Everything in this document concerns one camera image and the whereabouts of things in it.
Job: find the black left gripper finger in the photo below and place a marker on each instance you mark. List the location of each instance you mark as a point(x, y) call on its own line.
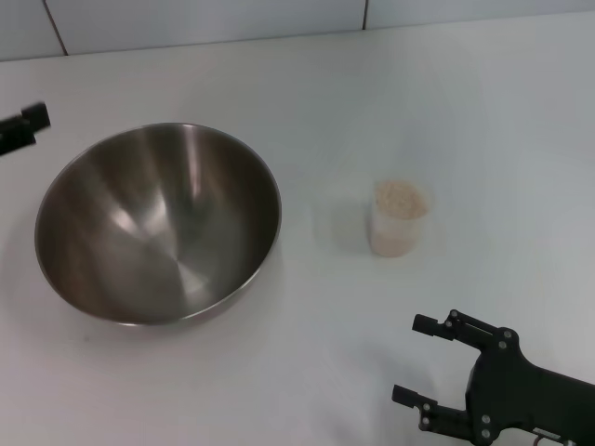
point(36, 117)
point(14, 138)

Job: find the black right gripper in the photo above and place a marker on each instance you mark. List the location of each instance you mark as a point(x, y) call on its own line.
point(520, 395)

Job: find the clear plastic measuring cup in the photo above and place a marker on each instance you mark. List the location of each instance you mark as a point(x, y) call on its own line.
point(377, 232)

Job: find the stainless steel mixing bowl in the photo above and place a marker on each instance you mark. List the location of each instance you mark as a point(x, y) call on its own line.
point(153, 223)

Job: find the clear plastic cup with grains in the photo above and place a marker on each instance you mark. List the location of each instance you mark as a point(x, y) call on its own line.
point(402, 200)

